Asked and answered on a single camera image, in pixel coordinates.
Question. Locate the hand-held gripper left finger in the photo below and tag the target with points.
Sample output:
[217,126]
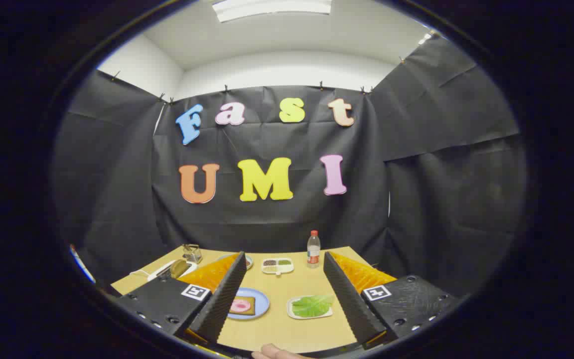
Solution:
[222,304]

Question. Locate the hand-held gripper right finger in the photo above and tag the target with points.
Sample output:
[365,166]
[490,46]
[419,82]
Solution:
[352,304]

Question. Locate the green lettuce leaf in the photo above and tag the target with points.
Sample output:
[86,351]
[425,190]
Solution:
[312,305]

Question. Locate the brown toast slice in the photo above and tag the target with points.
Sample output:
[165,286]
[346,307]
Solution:
[180,268]

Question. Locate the pink ham slice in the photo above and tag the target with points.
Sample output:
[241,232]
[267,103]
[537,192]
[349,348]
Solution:
[240,305]

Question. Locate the light bread slice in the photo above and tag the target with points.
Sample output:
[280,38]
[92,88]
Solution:
[251,311]

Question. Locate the blue round plate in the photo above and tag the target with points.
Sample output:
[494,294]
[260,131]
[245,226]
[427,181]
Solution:
[262,301]

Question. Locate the pale green round plate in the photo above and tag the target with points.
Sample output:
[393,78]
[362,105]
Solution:
[249,263]

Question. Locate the white square plate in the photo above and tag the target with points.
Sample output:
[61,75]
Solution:
[290,305]

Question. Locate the clear plastic water bottle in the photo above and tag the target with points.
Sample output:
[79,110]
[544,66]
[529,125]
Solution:
[313,254]

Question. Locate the white toaster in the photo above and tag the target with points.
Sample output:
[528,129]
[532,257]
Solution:
[160,273]

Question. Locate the white divided condiment dish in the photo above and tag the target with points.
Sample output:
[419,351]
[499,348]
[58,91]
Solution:
[283,269]

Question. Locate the black backdrop cloth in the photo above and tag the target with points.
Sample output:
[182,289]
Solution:
[277,219]

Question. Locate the small ceiling light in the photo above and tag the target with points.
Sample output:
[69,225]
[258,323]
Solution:
[425,39]

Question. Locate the long ceiling light panel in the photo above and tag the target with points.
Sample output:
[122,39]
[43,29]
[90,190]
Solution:
[272,9]

